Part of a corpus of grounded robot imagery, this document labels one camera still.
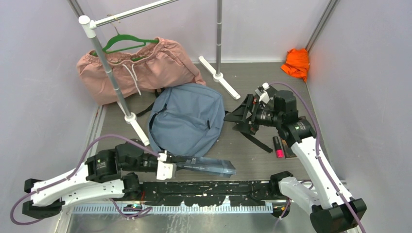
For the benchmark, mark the green clothes hanger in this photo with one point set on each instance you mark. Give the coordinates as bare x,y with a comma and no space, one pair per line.
121,42

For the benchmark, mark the Three Days to See book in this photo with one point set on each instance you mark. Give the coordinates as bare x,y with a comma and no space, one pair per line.
288,153

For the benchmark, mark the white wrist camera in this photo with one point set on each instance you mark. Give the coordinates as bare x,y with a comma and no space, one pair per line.
166,169
262,94

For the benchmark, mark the black notebook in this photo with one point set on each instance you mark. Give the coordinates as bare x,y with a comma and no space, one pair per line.
237,117

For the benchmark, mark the blue Nineteen Eighty-Four book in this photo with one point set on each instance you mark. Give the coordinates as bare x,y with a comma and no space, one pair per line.
223,168

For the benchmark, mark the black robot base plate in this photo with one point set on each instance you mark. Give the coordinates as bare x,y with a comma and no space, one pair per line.
204,193

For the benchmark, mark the metal clothes rack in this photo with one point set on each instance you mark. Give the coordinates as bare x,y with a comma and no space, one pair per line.
89,27

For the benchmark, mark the pink highlighter marker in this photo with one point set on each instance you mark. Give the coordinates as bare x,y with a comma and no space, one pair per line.
278,147

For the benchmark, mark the orange cloth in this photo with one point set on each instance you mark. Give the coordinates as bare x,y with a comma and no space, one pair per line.
297,64

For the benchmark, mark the blue backpack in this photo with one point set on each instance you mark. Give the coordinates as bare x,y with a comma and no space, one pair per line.
185,120

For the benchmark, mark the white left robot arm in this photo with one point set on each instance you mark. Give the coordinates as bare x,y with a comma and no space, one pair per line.
110,174

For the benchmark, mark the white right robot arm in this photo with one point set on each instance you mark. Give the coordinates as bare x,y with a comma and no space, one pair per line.
331,207

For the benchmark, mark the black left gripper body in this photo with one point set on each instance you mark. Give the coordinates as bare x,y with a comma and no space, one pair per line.
145,165

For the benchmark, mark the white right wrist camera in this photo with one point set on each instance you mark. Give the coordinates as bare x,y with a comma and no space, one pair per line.
262,94

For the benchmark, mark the pink drawstring shorts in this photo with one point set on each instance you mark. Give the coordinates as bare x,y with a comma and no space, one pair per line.
154,66

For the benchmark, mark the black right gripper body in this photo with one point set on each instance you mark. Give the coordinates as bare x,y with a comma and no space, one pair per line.
268,117

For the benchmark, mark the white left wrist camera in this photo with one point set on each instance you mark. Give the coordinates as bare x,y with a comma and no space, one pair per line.
166,169

